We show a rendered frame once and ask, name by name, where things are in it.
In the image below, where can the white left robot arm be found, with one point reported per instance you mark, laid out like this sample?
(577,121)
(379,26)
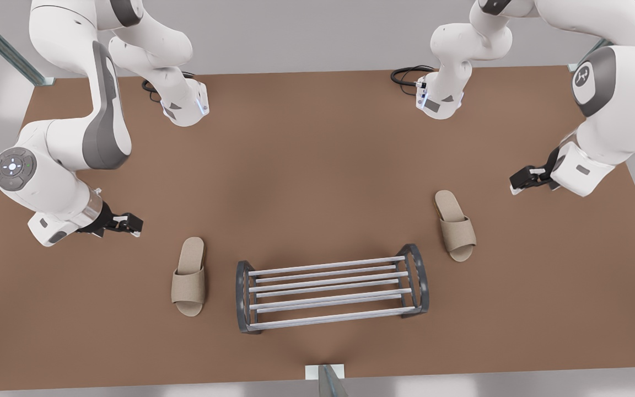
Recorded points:
(609,127)

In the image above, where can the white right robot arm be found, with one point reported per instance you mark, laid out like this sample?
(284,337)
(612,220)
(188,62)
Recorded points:
(58,149)

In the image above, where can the grey metal shoe rack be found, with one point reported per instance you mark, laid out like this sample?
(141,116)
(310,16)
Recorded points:
(331,289)

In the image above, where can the beige left slipper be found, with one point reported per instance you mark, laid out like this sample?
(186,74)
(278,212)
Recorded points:
(454,226)

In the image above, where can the beige slipper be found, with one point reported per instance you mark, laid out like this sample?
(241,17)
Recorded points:
(454,226)
(189,278)

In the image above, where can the beige right slipper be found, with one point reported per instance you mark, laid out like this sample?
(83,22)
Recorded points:
(189,278)

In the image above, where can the silver frame post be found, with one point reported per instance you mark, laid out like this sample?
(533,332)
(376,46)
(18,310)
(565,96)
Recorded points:
(3,47)
(328,380)

